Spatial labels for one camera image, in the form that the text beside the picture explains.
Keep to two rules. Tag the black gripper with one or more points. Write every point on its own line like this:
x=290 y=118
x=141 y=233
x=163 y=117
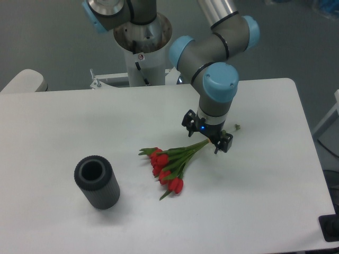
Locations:
x=221 y=139

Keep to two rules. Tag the red tulip bouquet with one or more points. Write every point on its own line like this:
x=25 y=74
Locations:
x=169 y=166

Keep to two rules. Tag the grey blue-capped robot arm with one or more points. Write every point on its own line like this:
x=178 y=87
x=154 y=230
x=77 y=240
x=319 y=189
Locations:
x=203 y=64

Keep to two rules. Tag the dark grey ribbed vase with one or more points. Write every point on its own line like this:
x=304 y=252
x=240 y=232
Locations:
x=95 y=178

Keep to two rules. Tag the black box at table edge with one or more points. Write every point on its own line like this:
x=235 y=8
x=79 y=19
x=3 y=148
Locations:
x=329 y=227

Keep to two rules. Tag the blue plastic bag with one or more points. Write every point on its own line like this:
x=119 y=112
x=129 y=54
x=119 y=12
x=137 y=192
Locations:
x=327 y=8

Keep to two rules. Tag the white chair armrest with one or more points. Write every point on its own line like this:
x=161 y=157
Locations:
x=26 y=81

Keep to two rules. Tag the white pedestal base bracket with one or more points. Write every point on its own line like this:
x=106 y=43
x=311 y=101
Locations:
x=120 y=80

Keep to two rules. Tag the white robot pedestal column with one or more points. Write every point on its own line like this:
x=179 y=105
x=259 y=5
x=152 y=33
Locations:
x=144 y=49

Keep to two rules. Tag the white furniture frame right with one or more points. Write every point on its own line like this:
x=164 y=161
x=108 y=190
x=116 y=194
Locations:
x=330 y=117

